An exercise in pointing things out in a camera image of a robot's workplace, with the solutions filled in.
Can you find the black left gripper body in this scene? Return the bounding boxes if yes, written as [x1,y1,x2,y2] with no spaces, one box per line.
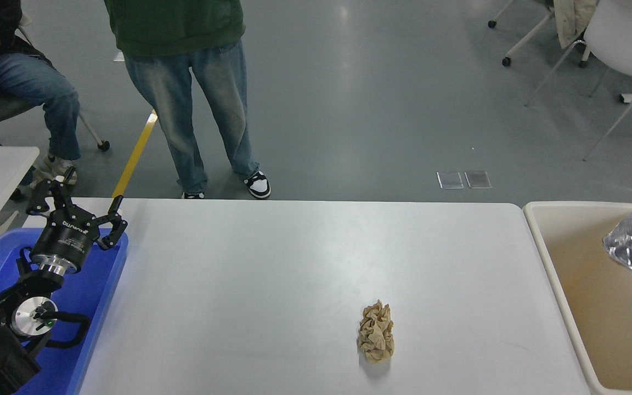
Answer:
[29,217,100,269]

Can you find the tan paper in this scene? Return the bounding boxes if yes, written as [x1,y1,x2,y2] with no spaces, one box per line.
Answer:
[357,300,396,363]

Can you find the blue plastic tray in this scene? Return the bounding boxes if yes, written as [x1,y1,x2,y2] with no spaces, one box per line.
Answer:
[0,228,129,395]

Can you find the yellow floor tape line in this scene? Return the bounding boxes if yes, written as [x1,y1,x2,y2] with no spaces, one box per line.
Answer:
[112,110,159,198]

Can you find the grey office chair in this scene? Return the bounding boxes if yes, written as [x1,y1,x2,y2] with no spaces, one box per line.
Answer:
[0,14,112,153]

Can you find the person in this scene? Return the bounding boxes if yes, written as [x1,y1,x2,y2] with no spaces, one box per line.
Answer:
[0,0,82,185]
[103,0,272,200]

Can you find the white rolling stand legs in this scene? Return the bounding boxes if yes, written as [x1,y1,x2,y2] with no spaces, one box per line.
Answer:
[487,0,591,68]

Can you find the large pale plastic bin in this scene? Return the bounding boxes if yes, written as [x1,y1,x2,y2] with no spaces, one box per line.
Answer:
[523,201,632,395]

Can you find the beige coat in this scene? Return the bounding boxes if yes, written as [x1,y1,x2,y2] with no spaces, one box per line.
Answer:
[554,0,597,49]

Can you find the white plastic chair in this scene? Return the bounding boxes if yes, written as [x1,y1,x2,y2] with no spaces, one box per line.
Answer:
[524,0,632,161]

